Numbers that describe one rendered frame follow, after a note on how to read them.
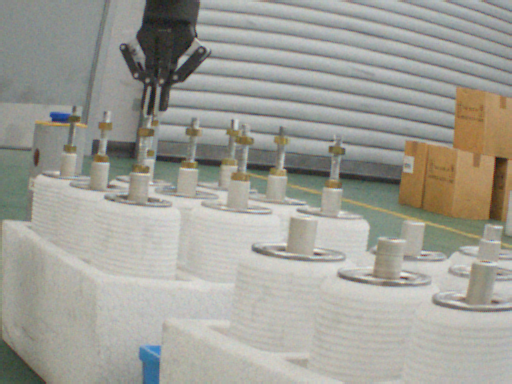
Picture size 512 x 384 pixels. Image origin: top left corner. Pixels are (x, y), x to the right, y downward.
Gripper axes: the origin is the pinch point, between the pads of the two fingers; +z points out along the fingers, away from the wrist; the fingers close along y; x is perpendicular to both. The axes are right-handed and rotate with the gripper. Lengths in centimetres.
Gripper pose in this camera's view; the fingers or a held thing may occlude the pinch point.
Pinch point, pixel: (155, 100)
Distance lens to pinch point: 146.0
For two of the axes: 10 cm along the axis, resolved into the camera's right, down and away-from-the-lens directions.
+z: -1.2, 9.9, 0.7
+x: -2.8, 0.4, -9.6
